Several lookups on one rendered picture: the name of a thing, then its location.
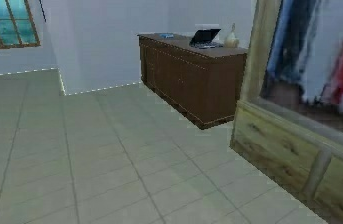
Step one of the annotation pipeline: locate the dark brown wooden sideboard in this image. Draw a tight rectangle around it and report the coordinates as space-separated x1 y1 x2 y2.
137 32 249 130

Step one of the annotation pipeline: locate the black open laptop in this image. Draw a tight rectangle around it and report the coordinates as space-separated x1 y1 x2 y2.
188 28 225 50

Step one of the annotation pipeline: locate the cream round vase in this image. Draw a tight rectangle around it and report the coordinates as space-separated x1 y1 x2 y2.
223 22 241 49

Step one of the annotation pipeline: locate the light wooden wardrobe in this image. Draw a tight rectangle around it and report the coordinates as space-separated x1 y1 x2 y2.
229 0 343 224

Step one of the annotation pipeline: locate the blue hanging garment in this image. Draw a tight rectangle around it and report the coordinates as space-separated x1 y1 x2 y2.
266 0 323 84

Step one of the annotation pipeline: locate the white hanging garment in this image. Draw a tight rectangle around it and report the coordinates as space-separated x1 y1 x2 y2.
299 0 343 104

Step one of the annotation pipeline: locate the brown framed window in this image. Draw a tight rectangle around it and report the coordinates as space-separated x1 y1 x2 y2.
0 0 42 52

